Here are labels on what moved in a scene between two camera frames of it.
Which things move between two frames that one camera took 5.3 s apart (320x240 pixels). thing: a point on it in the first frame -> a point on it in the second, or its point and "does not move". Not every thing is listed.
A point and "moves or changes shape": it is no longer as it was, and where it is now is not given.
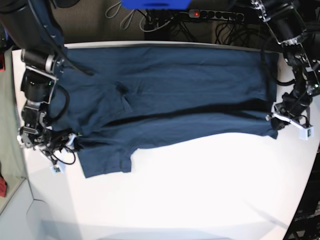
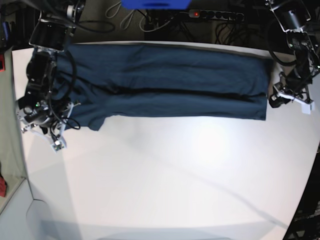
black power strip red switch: x=216 y=15 does not move
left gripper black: x=50 y=142 -> x=42 y=109
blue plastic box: x=156 y=4 does not move
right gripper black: x=295 y=103 -> x=295 y=80
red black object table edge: x=2 y=64 does not move
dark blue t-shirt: x=114 y=98 moves or changes shape
